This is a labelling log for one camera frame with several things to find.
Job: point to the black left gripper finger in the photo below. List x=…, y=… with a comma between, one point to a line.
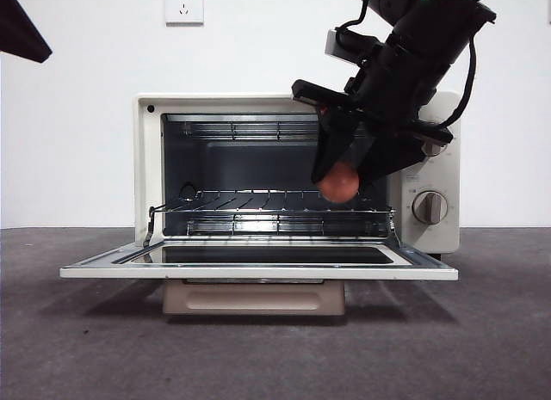
x=21, y=34

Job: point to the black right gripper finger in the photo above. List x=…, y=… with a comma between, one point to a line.
x=391, y=150
x=333, y=142

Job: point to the brown egg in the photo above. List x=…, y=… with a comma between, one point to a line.
x=340, y=182

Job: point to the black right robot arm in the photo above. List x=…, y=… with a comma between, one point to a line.
x=435, y=26

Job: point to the cream temperature knob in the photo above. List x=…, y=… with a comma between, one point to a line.
x=432, y=149

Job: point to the cream timer knob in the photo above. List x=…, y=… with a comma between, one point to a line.
x=429, y=207

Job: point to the oven heating element with guard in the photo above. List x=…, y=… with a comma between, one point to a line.
x=258, y=225
x=254, y=130

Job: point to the cream Toshiba toaster oven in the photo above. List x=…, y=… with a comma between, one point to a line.
x=430, y=236

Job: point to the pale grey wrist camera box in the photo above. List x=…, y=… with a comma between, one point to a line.
x=333, y=43

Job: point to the white wall socket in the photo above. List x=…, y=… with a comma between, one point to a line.
x=184, y=6

